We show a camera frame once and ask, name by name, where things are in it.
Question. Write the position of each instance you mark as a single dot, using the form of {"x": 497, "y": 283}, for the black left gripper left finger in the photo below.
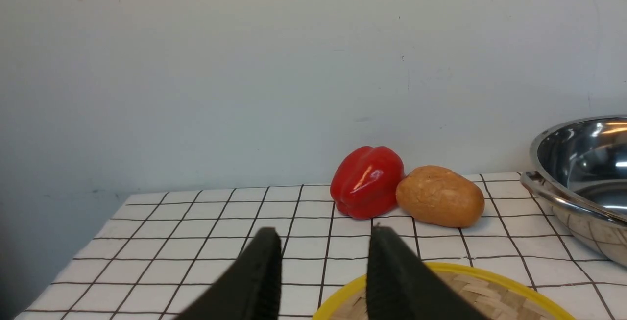
{"x": 250, "y": 289}

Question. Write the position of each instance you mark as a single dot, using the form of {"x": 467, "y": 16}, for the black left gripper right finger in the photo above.
{"x": 399, "y": 286}

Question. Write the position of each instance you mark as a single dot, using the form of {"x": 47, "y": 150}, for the yellow bamboo steamer lid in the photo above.
{"x": 496, "y": 296}

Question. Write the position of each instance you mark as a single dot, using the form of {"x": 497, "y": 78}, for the stainless steel pot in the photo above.
{"x": 580, "y": 171}

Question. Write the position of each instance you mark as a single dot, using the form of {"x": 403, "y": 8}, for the brown potato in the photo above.
{"x": 439, "y": 196}

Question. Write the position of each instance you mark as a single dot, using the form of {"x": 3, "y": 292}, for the red bell pepper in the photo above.
{"x": 364, "y": 185}

